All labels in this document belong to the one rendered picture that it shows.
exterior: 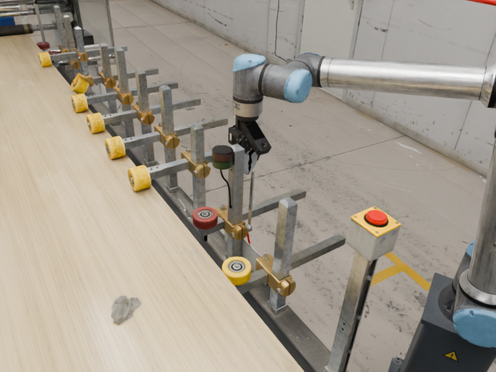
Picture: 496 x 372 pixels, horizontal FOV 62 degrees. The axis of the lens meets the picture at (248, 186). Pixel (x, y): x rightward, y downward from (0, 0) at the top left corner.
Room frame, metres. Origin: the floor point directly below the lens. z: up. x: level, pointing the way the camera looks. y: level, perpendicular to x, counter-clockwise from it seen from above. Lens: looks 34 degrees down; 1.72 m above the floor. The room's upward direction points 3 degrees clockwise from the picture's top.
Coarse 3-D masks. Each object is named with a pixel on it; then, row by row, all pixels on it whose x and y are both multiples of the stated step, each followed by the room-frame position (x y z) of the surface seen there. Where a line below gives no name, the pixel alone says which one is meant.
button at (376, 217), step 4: (368, 212) 0.66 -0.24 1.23; (372, 212) 0.66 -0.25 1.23; (376, 212) 0.66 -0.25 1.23; (380, 212) 0.66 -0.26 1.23; (368, 216) 0.64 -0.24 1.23; (372, 216) 0.64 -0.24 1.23; (376, 216) 0.64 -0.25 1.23; (380, 216) 0.64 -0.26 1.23; (384, 216) 0.64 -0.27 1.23; (368, 220) 0.64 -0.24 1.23; (372, 220) 0.63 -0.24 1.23; (376, 220) 0.63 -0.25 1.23; (380, 220) 0.63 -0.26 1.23; (384, 220) 0.63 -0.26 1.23; (376, 224) 0.63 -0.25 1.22; (380, 224) 0.63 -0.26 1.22
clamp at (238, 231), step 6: (216, 210) 1.11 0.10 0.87; (222, 210) 1.12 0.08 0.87; (222, 216) 1.08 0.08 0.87; (228, 222) 1.05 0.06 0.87; (240, 222) 1.06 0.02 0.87; (228, 228) 1.05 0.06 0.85; (234, 228) 1.03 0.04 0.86; (240, 228) 1.03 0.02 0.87; (246, 228) 1.04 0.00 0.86; (228, 234) 1.05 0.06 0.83; (234, 234) 1.02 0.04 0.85; (240, 234) 1.02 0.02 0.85; (246, 234) 1.04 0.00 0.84
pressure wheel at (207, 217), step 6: (198, 210) 1.06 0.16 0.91; (204, 210) 1.07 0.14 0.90; (210, 210) 1.07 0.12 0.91; (198, 216) 1.03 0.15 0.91; (204, 216) 1.04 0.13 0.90; (210, 216) 1.04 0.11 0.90; (216, 216) 1.04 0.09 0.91; (198, 222) 1.01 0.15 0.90; (204, 222) 1.01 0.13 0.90; (210, 222) 1.01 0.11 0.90; (216, 222) 1.04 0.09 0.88; (204, 228) 1.01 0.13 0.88; (210, 228) 1.01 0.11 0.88; (204, 240) 1.04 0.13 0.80
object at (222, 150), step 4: (216, 148) 1.04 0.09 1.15; (220, 148) 1.04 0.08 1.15; (224, 148) 1.04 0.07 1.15; (228, 148) 1.04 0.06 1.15; (216, 152) 1.02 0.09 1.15; (220, 152) 1.02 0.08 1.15; (224, 152) 1.02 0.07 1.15; (228, 152) 1.02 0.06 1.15; (232, 164) 1.04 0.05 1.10; (232, 168) 1.04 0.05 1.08; (220, 172) 1.03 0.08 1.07; (232, 172) 1.04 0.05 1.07; (224, 180) 1.04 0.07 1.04; (228, 184) 1.04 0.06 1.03; (228, 188) 1.05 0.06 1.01
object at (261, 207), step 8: (288, 192) 1.26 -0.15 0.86; (296, 192) 1.26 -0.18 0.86; (304, 192) 1.27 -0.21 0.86; (272, 200) 1.20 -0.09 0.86; (296, 200) 1.25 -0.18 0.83; (248, 208) 1.15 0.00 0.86; (256, 208) 1.15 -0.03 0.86; (264, 208) 1.16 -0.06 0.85; (272, 208) 1.19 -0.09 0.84; (216, 224) 1.05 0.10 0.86; (200, 232) 1.03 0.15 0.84; (208, 232) 1.04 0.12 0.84
